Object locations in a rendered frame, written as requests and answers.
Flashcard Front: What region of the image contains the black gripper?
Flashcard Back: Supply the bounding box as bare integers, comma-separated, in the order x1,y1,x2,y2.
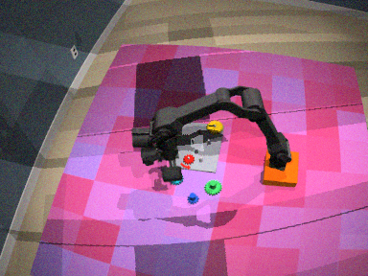
158,143,183,183

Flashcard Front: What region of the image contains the red gear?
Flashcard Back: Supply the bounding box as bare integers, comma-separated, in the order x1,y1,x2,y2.
183,154,195,165

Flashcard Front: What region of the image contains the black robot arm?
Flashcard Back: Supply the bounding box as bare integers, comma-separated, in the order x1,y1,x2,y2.
131,86,292,172

